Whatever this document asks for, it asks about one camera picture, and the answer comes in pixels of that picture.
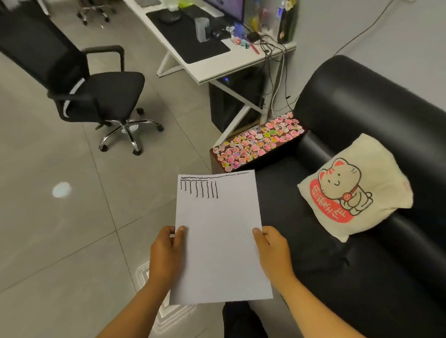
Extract black leather sofa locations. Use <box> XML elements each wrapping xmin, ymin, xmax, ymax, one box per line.
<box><xmin>236</xmin><ymin>49</ymin><xmax>446</xmax><ymax>338</ymax></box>

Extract dark glass bottle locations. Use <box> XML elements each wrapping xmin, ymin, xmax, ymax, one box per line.
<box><xmin>276</xmin><ymin>0</ymin><xmax>305</xmax><ymax>44</ymax></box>

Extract computer monitor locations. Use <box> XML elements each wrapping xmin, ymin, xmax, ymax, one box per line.
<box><xmin>194</xmin><ymin>0</ymin><xmax>248</xmax><ymax>26</ymax></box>

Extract person's right hand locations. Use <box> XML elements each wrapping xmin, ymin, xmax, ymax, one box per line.
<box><xmin>252</xmin><ymin>225</ymin><xmax>297</xmax><ymax>287</ymax></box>

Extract grey translucent cup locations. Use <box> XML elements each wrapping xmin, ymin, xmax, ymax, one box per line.
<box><xmin>194</xmin><ymin>16</ymin><xmax>212</xmax><ymax>43</ymax></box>

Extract black mesh office chair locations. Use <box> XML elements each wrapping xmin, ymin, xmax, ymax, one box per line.
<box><xmin>0</xmin><ymin>0</ymin><xmax>166</xmax><ymax>163</ymax></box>

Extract person's left forearm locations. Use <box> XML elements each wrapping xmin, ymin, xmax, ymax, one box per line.
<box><xmin>73</xmin><ymin>278</ymin><xmax>176</xmax><ymax>338</ymax></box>

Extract black desk mat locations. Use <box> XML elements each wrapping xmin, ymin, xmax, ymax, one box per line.
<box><xmin>145</xmin><ymin>2</ymin><xmax>236</xmax><ymax>66</ymax></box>

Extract person's dark trousers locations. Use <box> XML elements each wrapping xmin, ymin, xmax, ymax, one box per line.
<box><xmin>213</xmin><ymin>300</ymin><xmax>275</xmax><ymax>338</ymax></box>

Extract white desk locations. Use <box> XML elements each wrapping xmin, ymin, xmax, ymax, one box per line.
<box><xmin>122</xmin><ymin>0</ymin><xmax>302</xmax><ymax>152</ymax></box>

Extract black keyboard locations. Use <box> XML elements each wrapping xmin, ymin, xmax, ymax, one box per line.
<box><xmin>180</xmin><ymin>3</ymin><xmax>225</xmax><ymax>26</ymax></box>

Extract white paper sheet with scribbles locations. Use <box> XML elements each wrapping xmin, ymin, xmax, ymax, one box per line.
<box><xmin>163</xmin><ymin>169</ymin><xmax>274</xmax><ymax>306</ymax></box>

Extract person's left hand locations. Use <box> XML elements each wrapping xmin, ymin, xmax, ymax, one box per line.
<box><xmin>146</xmin><ymin>225</ymin><xmax>191</xmax><ymax>291</ymax></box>

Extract bundle of black cables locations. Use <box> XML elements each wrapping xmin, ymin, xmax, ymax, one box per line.
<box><xmin>251</xmin><ymin>31</ymin><xmax>299</xmax><ymax>115</ymax></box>

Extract cream cushion with cat print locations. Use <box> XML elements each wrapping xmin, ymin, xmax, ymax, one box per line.
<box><xmin>295</xmin><ymin>130</ymin><xmax>416</xmax><ymax>245</ymax></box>

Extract person's right forearm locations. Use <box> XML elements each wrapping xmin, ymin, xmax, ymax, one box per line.
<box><xmin>273</xmin><ymin>269</ymin><xmax>372</xmax><ymax>338</ymax></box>

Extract black cable on wall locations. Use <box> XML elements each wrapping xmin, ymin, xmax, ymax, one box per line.
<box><xmin>330</xmin><ymin>0</ymin><xmax>417</xmax><ymax>57</ymax></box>

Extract black computer tower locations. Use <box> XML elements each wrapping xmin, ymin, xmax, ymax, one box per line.
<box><xmin>208</xmin><ymin>66</ymin><xmax>270</xmax><ymax>135</ymax></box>

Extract chrome chair base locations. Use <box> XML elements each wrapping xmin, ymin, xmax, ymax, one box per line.
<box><xmin>75</xmin><ymin>0</ymin><xmax>117</xmax><ymax>27</ymax></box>

